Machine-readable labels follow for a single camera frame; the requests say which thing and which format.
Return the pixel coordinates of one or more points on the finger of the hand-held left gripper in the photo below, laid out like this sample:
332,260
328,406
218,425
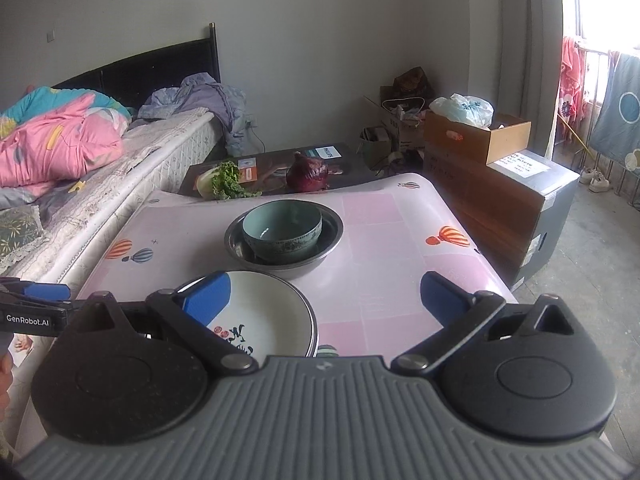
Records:
47,291

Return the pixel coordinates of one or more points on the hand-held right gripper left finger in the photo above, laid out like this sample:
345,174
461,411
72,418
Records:
207,296

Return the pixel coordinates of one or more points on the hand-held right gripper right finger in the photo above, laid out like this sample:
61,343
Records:
440,296

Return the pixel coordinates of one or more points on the white ceramic printed plate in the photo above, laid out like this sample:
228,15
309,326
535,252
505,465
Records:
270,310

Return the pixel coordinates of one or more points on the teal ceramic bowl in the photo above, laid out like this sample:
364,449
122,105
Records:
282,232

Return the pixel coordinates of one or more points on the wide stainless steel bowl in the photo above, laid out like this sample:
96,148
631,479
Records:
330,240

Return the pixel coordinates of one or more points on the mattress paper tag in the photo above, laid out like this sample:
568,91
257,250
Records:
22,347

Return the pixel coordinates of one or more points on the green patterned pillow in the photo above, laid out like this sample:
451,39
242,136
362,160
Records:
17,235

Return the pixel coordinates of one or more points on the pink printed tablecloth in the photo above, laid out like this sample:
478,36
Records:
390,240

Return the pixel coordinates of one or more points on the large grey carton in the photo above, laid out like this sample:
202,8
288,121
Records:
480,205

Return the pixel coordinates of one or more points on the green leafy vegetable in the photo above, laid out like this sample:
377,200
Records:
227,180

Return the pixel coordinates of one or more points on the white quilted mattress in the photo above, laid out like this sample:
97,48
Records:
100,185

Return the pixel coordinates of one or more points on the grey box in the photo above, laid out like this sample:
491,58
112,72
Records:
555,210

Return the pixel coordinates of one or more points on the dark low table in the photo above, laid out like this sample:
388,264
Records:
270,160

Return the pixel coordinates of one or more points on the pink and blue quilt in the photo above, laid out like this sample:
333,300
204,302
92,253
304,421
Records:
55,140

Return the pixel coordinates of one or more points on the red cabbage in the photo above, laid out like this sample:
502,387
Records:
307,174

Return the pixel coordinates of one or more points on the brown cardboard box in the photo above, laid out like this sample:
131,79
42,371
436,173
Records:
475,140

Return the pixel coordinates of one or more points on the small cardboard box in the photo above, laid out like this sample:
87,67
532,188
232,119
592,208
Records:
376,147

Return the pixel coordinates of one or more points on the open cardboard box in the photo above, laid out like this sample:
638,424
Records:
400,125

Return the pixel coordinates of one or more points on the white plastic bag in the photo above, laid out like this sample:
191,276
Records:
462,109

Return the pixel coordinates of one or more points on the white shoe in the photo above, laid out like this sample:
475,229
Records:
601,183
587,176

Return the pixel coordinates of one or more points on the grey purple crumpled clothing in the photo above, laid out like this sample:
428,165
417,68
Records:
205,100

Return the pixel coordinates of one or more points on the yellow stick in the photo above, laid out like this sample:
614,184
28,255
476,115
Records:
577,137

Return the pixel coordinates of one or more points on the brown paper bag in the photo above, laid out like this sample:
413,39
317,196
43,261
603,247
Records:
412,82

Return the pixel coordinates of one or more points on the black bed headboard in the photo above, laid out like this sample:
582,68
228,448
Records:
150,67

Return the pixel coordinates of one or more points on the blue hanging towel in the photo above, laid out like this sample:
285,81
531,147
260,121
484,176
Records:
617,110

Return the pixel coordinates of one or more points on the pink hanging clothes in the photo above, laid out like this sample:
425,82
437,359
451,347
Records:
572,75

